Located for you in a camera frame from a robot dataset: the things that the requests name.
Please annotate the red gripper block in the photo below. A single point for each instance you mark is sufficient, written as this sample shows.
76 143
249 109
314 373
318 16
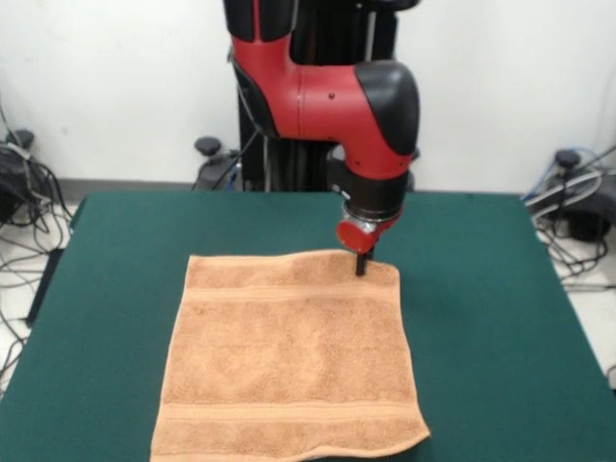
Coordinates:
353 237

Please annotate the tan terry towel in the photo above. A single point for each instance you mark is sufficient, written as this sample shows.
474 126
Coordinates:
289 361

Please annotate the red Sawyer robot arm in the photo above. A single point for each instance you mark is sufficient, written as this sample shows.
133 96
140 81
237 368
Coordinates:
327 106

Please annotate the gray floor leg black knob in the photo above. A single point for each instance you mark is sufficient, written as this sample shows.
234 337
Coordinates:
577 212
12 192

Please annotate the dark green table cloth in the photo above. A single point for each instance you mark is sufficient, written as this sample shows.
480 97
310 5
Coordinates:
120 240

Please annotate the gray pedestal foot black knob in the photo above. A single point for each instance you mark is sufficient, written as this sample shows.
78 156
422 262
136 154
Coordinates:
212 163

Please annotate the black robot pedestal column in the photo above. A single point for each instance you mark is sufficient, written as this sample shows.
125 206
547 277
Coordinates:
337 38

